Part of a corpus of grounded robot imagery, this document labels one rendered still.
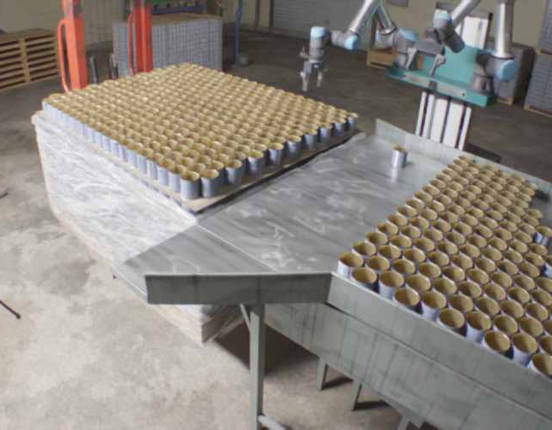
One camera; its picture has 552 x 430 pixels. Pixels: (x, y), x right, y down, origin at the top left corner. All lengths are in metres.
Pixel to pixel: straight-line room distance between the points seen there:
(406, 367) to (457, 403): 0.17
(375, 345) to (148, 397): 1.40
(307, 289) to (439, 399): 0.48
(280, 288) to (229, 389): 1.24
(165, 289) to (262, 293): 0.25
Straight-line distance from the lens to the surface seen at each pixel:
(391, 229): 1.43
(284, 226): 1.49
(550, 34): 8.37
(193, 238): 1.43
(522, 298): 1.33
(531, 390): 1.11
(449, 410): 1.29
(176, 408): 2.29
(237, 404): 2.28
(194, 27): 7.25
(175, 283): 1.16
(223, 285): 1.15
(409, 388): 1.30
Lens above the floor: 1.89
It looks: 31 degrees down
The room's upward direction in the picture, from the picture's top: 3 degrees clockwise
